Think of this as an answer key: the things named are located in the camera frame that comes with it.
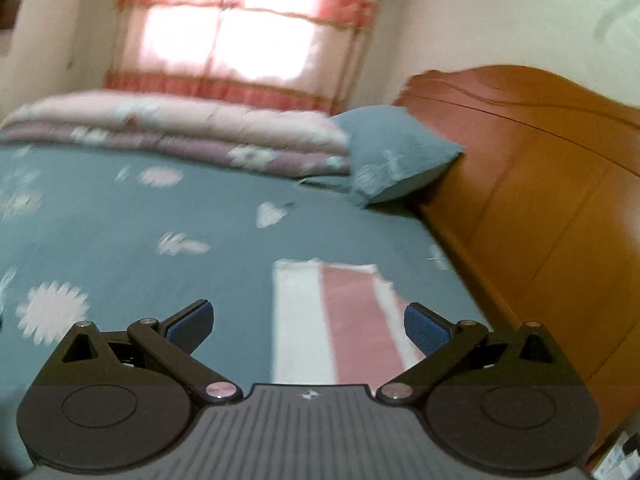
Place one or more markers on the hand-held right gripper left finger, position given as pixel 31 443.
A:
pixel 192 327

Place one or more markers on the folded floral quilt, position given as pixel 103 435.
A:
pixel 175 120

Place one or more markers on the pink and white sweater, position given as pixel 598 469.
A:
pixel 350 320

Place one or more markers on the blue pillow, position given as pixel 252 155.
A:
pixel 395 155

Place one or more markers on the wooden headboard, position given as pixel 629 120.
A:
pixel 550 210

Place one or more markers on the pink curtain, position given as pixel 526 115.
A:
pixel 250 35

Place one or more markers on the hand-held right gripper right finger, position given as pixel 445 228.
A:
pixel 425 330

